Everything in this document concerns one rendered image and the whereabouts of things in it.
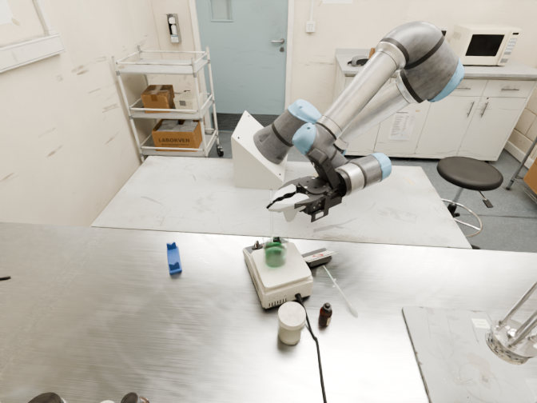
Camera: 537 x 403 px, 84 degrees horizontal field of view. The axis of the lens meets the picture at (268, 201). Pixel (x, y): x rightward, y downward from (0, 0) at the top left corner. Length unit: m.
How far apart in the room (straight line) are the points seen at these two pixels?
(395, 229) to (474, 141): 2.61
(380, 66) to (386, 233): 0.49
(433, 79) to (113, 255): 1.03
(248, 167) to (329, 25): 2.52
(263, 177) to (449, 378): 0.78
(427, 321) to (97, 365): 0.73
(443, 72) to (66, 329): 1.14
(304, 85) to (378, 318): 3.01
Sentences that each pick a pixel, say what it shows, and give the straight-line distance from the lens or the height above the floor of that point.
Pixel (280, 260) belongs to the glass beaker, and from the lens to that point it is 0.72.
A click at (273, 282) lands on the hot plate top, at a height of 0.99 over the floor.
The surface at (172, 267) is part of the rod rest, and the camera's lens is 0.87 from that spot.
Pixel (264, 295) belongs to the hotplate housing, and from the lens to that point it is 0.72.
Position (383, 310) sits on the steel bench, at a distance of 0.82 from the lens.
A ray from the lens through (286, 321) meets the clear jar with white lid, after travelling 0.67.
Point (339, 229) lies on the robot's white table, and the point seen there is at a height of 0.90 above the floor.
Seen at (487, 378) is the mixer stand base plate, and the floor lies 0.91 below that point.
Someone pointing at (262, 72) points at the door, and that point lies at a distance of 3.51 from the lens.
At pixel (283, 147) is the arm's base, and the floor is 1.05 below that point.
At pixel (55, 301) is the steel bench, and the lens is 0.95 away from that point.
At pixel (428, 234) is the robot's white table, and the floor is 0.90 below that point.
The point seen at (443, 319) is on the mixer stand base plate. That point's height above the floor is 0.91.
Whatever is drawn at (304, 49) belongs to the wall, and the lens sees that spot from 3.46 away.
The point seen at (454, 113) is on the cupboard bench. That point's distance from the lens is 3.35.
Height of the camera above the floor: 1.55
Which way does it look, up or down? 37 degrees down
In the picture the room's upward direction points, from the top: straight up
